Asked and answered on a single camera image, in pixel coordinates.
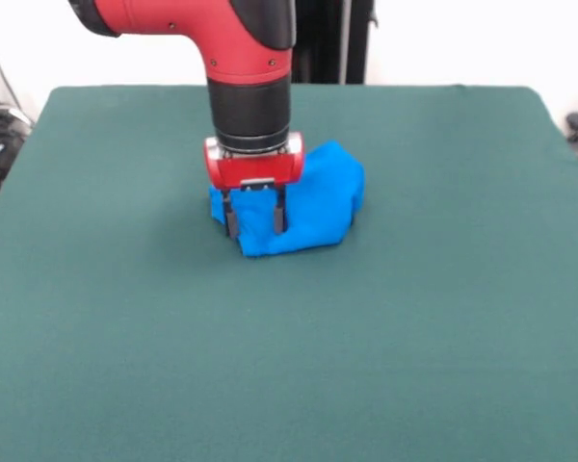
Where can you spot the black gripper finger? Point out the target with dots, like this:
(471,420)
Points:
(232,219)
(280,216)

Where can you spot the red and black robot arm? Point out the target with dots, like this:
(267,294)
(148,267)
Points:
(241,43)

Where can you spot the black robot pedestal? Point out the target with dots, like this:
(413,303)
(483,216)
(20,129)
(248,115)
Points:
(327,43)

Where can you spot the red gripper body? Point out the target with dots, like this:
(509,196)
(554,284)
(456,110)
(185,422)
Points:
(255,171)

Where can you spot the dark green table cloth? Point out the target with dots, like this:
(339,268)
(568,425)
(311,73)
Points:
(125,337)

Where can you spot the blue laundry item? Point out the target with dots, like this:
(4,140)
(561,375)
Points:
(318,207)

